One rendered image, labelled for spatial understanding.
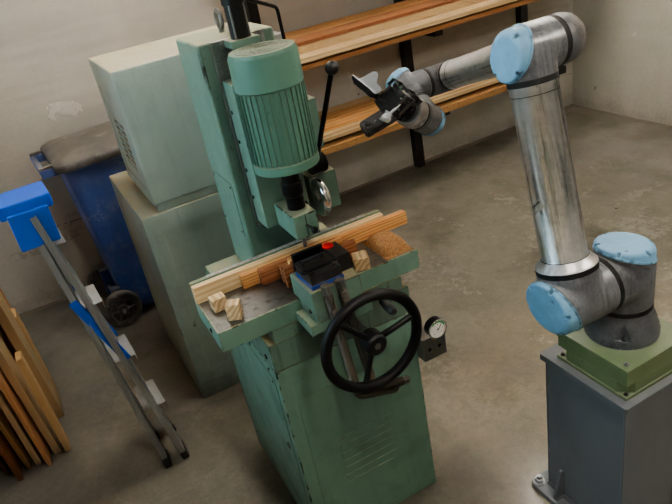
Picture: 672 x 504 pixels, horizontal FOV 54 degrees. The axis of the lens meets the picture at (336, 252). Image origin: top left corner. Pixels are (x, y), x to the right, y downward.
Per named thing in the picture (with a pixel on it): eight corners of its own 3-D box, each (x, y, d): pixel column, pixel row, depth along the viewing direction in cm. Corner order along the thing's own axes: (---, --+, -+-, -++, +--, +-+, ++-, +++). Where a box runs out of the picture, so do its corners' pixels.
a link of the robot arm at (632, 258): (668, 298, 170) (673, 239, 161) (619, 325, 164) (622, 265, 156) (620, 276, 182) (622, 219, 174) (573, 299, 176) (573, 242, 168)
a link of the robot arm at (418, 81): (410, 81, 207) (431, 109, 203) (379, 91, 203) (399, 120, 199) (417, 59, 199) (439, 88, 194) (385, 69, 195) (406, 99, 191)
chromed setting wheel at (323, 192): (328, 222, 195) (320, 184, 189) (310, 210, 205) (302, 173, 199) (337, 219, 196) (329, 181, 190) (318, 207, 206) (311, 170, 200)
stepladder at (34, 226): (157, 477, 251) (-5, 216, 191) (139, 441, 271) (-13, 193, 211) (195, 454, 256) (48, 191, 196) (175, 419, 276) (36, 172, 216)
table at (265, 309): (234, 372, 159) (228, 352, 156) (198, 317, 183) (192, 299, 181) (440, 279, 179) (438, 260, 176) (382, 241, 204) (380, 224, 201)
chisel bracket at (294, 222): (299, 246, 179) (292, 218, 175) (279, 229, 190) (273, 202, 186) (323, 236, 181) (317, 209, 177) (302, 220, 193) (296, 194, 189)
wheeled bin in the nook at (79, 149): (109, 339, 341) (37, 166, 296) (88, 298, 384) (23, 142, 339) (222, 290, 366) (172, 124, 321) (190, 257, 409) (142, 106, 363)
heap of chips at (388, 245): (386, 260, 181) (384, 248, 179) (361, 243, 192) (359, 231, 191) (413, 248, 184) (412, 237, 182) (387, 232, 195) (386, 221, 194)
